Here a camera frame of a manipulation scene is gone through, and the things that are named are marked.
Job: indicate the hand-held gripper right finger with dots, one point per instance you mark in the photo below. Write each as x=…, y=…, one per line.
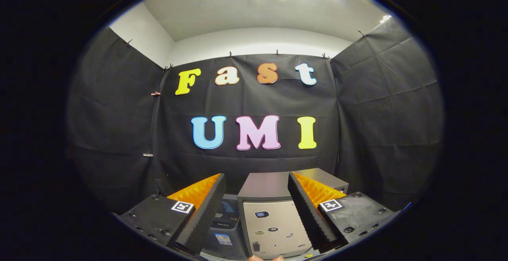
x=307, y=217

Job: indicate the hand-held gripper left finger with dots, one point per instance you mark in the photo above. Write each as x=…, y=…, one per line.
x=204, y=217

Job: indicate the black backdrop cloth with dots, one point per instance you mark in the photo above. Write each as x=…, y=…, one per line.
x=246, y=98

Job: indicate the row of black clips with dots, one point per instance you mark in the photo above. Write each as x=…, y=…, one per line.
x=230, y=55

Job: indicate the ceiling light panel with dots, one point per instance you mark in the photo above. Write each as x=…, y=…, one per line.
x=385, y=19

